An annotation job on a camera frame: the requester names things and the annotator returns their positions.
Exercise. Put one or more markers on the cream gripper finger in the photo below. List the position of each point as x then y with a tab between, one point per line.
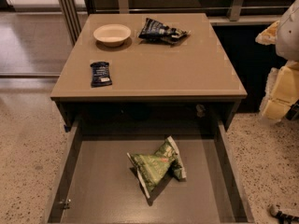
281	91
269	35

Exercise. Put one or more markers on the green jalapeno chip bag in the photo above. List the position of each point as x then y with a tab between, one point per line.
152	168

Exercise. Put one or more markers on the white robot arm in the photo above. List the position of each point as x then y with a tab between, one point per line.
287	44

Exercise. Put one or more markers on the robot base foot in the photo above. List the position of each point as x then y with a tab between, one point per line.
284	215

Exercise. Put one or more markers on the dark blue chip bag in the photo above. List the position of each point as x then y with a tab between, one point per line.
156	31

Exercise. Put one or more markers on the tan cabinet counter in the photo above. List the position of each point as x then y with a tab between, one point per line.
196	70

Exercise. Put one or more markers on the open grey top drawer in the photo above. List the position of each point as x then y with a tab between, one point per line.
97	184

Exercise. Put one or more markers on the white paper bowl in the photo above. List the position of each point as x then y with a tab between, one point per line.
112	35

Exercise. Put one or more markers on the small dark blue snack pack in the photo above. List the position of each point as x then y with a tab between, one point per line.
100	74

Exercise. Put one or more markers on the metal railing frame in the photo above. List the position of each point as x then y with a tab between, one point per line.
222	12

